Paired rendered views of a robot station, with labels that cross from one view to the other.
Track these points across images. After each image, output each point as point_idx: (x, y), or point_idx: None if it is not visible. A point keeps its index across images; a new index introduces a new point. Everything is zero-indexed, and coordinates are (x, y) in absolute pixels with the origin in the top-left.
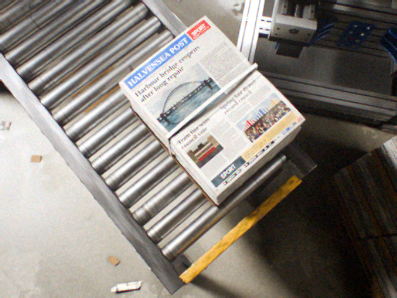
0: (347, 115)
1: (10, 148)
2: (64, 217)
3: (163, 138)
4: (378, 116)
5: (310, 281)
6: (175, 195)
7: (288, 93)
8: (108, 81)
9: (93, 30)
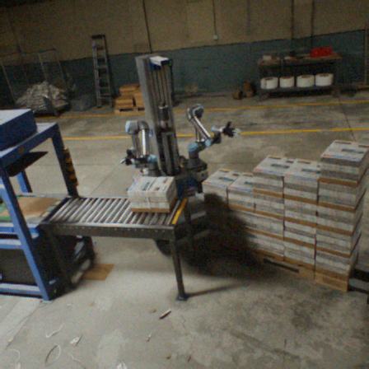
0: (201, 224)
1: (77, 308)
2: (120, 312)
3: (145, 196)
4: None
5: (232, 270)
6: (157, 217)
7: (175, 224)
8: (119, 212)
9: (106, 208)
